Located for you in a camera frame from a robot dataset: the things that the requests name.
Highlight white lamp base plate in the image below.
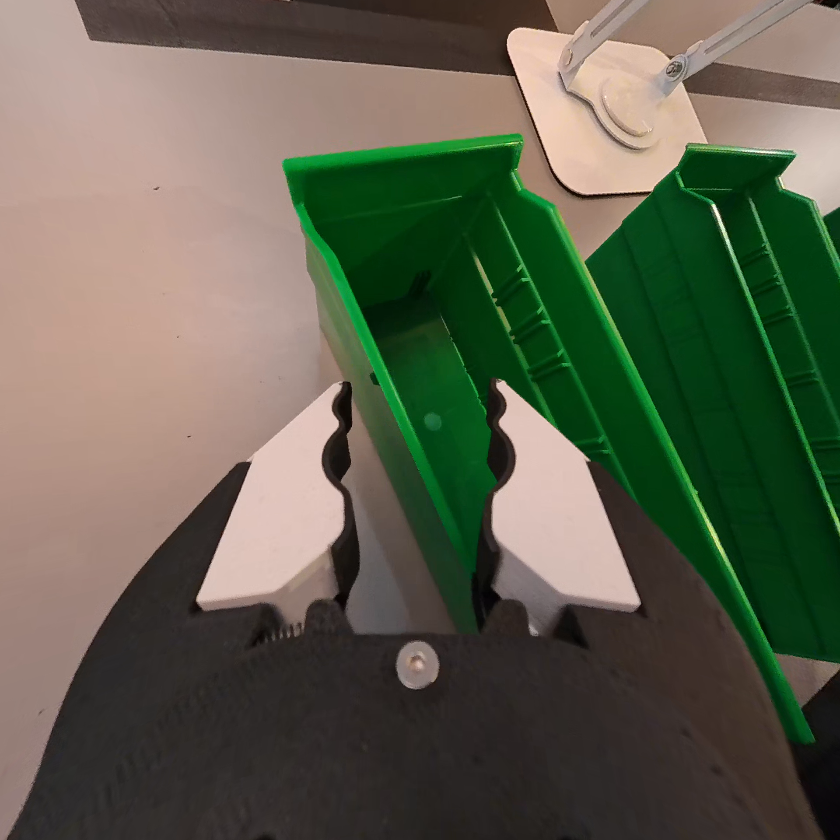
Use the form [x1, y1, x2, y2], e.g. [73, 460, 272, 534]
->
[507, 0, 818, 196]

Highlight dark grey foam strip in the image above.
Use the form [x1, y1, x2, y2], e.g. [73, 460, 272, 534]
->
[75, 0, 840, 109]

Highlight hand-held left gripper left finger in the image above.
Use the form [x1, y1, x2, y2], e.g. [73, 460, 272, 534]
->
[195, 381, 362, 618]

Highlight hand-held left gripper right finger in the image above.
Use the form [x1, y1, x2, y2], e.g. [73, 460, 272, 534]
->
[472, 378, 643, 637]

